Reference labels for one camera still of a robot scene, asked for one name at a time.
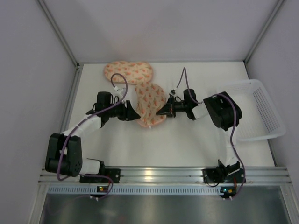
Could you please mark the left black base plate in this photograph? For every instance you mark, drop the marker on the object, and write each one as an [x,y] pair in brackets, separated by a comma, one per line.
[112,173]

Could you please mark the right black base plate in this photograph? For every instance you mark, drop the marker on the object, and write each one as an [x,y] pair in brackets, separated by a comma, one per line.
[217,175]

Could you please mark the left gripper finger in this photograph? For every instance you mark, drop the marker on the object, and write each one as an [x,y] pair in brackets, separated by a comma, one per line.
[130,109]
[132,116]

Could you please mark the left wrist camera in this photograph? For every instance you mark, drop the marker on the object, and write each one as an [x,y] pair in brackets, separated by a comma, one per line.
[120,92]

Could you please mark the pink mesh laundry bag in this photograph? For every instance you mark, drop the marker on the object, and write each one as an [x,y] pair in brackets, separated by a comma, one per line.
[134,72]
[150,99]

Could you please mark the white plastic basket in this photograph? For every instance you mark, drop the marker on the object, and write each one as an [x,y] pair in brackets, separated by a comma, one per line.
[260,118]

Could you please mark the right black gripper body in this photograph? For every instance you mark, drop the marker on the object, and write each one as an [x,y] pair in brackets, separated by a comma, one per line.
[172,106]

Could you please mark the perforated cable duct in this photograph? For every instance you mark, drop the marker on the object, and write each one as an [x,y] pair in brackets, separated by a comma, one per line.
[141,190]

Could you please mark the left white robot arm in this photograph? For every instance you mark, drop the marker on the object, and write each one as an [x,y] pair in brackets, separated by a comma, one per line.
[65,152]

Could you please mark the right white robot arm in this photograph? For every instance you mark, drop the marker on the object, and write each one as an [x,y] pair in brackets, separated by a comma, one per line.
[224,113]

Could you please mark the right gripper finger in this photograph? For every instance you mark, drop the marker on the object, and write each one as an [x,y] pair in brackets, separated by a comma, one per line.
[166,111]
[169,104]

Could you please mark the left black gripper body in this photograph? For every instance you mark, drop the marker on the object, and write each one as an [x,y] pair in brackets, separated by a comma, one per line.
[127,110]

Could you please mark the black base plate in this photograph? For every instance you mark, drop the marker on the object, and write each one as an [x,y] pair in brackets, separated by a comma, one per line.
[112,173]
[217,175]

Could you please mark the aluminium mounting rail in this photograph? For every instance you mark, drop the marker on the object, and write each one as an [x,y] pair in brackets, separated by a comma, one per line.
[255,176]

